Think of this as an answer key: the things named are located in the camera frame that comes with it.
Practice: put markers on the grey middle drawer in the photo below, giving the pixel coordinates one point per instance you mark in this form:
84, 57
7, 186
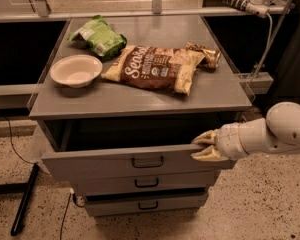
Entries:
143, 183

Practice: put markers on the grey bottom drawer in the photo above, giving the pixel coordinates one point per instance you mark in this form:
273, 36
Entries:
146, 204

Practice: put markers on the grey drawer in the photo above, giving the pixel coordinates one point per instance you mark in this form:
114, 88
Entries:
146, 204
114, 148
143, 183

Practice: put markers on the grey top drawer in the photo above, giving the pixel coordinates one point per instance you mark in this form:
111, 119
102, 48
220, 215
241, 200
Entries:
114, 148

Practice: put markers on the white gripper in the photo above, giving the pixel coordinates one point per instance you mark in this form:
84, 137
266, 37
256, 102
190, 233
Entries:
229, 140

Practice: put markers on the brown chip bag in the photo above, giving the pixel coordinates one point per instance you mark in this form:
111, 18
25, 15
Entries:
155, 68

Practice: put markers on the dark cabinet at right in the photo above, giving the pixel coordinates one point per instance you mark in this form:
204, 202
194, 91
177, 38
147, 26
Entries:
286, 86

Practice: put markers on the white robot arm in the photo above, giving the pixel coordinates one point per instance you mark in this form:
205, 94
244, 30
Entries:
277, 133

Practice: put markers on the white bowl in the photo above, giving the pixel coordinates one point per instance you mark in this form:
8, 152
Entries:
76, 71

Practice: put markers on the green snack bag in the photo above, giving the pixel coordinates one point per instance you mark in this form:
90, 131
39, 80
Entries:
100, 37

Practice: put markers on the white power strip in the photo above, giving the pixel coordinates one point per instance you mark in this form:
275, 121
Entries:
255, 7

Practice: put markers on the grey drawer cabinet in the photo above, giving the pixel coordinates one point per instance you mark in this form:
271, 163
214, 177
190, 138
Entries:
216, 97

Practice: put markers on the black metal stand leg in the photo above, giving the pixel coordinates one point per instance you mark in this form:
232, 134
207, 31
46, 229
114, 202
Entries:
25, 189

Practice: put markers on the small gold snack bag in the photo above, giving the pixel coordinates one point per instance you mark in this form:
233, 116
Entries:
211, 56

